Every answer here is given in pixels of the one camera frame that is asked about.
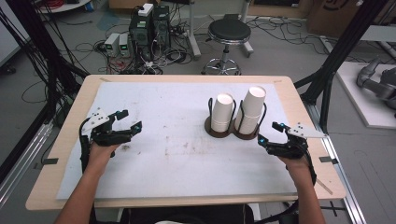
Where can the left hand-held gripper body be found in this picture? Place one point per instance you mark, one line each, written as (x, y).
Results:
(106, 137)

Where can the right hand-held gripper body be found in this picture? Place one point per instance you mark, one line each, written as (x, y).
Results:
(289, 149)

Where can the tall stack of white cups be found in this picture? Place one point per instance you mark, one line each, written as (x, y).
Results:
(252, 109)

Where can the short stack of white cups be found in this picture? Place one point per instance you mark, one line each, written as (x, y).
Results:
(222, 112)

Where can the person's right hand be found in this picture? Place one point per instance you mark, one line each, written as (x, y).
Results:
(297, 168)

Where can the person's left hand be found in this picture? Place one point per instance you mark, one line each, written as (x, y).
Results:
(99, 157)

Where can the black tape strip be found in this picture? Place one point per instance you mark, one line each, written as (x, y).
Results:
(49, 161)
(328, 160)

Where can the tan tape strip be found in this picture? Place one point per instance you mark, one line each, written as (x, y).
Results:
(323, 186)

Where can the white table mat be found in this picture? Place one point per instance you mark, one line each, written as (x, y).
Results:
(174, 161)

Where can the grey power supply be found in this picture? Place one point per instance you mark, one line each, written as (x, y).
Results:
(112, 43)
(124, 45)

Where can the black tape cross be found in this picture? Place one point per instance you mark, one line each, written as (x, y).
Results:
(333, 208)

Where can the black computer tower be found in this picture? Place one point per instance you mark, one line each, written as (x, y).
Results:
(141, 34)
(162, 26)

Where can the white floor board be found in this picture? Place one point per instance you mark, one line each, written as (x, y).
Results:
(364, 105)

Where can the white desk leg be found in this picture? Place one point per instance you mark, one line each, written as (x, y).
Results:
(247, 46)
(193, 34)

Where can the person's dark clothing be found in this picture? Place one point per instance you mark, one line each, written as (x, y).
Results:
(186, 213)

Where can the white box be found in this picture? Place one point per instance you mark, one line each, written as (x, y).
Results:
(145, 10)

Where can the black round stool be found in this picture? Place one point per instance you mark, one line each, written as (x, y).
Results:
(229, 30)

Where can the white round table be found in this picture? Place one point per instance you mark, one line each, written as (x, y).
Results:
(67, 6)

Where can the cardboard box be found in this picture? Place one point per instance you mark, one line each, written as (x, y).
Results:
(336, 15)

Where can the aluminium rail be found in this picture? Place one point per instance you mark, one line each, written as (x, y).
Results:
(21, 163)
(339, 174)

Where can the black frame post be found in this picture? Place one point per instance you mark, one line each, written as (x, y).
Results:
(40, 40)
(348, 40)

